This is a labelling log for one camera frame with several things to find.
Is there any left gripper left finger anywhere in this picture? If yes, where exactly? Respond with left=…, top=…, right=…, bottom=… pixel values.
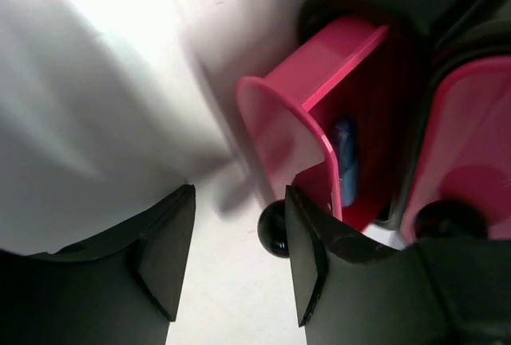
left=1, top=184, right=196, bottom=344

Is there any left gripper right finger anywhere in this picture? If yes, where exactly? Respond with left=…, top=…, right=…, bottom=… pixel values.
left=285, top=187, right=510, bottom=344

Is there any black drawer cabinet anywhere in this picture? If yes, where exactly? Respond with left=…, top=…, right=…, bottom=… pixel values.
left=297, top=0, right=510, bottom=241

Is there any pink drawer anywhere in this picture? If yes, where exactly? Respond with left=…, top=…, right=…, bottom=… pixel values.
left=400, top=55, right=510, bottom=243
left=235, top=15, right=420, bottom=260

